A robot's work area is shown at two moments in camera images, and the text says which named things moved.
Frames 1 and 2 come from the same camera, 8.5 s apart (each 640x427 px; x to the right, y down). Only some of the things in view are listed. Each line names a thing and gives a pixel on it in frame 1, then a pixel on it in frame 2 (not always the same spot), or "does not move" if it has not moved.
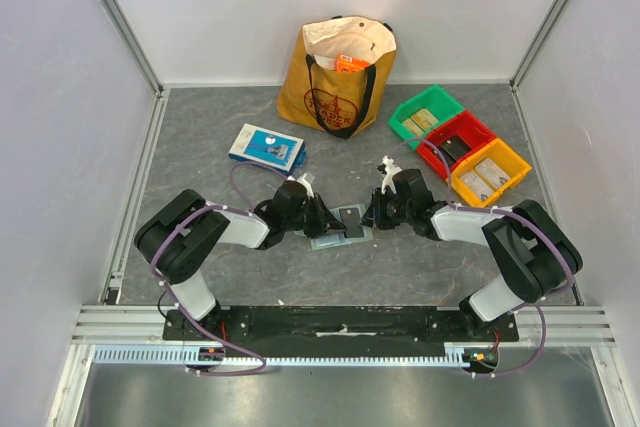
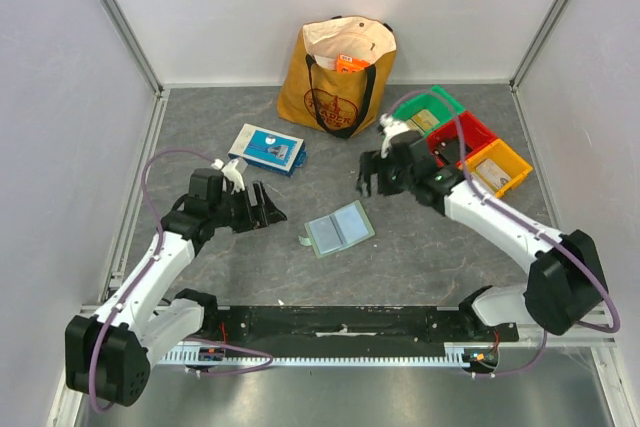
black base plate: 348,326 does not move
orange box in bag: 346,63 does not move
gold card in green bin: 425,119 does not move
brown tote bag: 313,94 does not move
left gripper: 324,222 → 264,213
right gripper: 383,210 → 379,173
